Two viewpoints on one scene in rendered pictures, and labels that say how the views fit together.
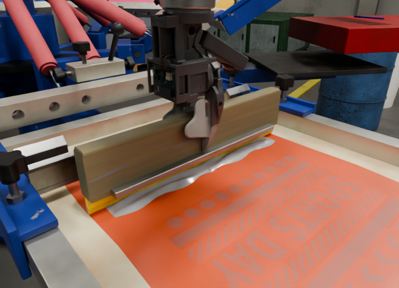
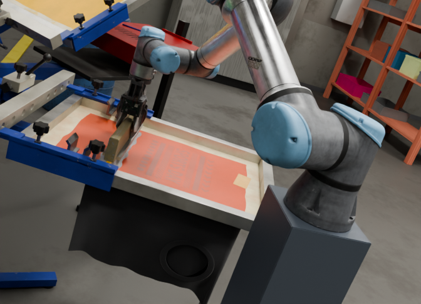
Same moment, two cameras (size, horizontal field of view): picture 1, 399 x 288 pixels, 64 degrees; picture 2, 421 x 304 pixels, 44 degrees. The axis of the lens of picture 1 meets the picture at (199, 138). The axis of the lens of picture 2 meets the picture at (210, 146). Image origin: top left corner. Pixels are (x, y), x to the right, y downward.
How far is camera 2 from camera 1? 1.33 m
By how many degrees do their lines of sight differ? 47
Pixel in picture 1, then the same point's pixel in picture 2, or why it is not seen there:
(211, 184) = (136, 155)
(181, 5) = (146, 78)
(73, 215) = not seen: hidden behind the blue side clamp
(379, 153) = (188, 137)
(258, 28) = not seen: outside the picture
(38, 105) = (19, 111)
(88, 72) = (23, 85)
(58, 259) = (132, 177)
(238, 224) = (161, 167)
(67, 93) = (28, 103)
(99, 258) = not seen: hidden behind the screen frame
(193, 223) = (146, 168)
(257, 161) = (143, 143)
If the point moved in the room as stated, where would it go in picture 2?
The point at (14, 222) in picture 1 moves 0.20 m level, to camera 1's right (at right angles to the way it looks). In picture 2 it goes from (106, 168) to (161, 163)
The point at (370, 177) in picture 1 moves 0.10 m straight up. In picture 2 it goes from (190, 148) to (198, 123)
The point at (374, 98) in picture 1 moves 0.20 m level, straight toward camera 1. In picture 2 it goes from (106, 85) to (107, 93)
